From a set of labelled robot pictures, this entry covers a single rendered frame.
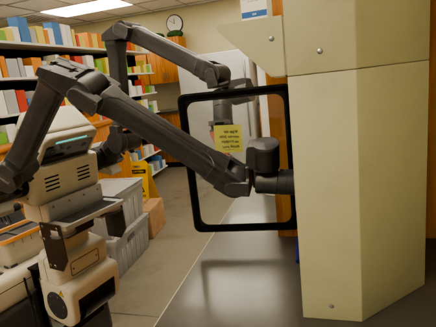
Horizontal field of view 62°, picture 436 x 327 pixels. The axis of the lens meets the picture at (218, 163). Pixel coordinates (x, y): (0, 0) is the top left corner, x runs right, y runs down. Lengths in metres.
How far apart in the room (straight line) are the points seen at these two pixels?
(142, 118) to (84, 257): 0.73
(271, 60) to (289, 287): 0.51
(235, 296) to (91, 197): 0.69
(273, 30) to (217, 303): 0.57
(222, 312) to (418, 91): 0.58
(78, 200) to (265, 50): 0.88
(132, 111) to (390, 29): 0.51
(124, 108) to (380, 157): 0.52
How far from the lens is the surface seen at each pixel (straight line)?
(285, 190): 0.80
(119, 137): 1.33
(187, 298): 0.89
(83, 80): 0.82
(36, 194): 1.26
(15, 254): 1.62
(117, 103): 0.81
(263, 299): 0.86
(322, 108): 0.65
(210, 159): 0.79
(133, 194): 3.12
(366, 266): 0.75
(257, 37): 0.65
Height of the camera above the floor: 1.42
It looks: 13 degrees down
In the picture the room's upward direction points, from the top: 7 degrees counter-clockwise
